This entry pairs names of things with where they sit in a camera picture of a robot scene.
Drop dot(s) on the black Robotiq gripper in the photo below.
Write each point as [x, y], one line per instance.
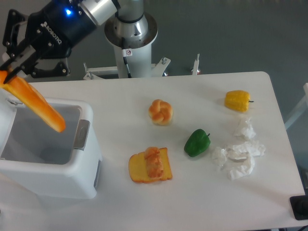
[52, 32]

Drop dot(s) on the long orange baguette bread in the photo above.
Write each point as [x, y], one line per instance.
[29, 96]

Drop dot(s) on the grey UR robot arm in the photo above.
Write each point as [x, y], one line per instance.
[99, 11]

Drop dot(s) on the white plastic trash can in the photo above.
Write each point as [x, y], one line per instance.
[43, 160]

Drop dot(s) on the braided round bread roll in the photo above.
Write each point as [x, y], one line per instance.
[160, 112]

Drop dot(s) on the yellow toast slice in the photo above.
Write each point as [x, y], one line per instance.
[137, 168]

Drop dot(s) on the green bell pepper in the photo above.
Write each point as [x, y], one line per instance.
[197, 143]

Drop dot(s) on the yellow bell pepper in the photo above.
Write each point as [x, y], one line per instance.
[238, 100]

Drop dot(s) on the crumpled white tissue small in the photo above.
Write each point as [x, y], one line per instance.
[219, 156]

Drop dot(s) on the crumpled white tissue upper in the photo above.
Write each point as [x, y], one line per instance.
[245, 129]

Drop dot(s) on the crumpled white tissue large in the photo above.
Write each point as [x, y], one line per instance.
[242, 157]

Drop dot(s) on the white furniture edge right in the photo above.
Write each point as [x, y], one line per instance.
[298, 110]

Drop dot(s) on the black device at edge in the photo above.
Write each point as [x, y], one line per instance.
[299, 206]

